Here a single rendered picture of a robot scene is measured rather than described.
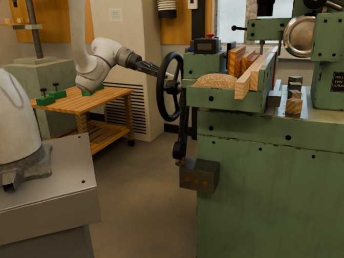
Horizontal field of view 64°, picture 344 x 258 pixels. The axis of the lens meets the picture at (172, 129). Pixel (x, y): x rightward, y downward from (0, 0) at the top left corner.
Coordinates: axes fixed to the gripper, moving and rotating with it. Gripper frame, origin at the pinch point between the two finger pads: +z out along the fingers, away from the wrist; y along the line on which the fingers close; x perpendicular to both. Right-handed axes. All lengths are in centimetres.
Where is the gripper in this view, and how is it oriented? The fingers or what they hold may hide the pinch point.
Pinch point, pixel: (168, 77)
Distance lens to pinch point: 129.3
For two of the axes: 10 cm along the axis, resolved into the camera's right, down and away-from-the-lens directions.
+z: 8.8, 4.3, -2.2
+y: 3.9, -3.5, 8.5
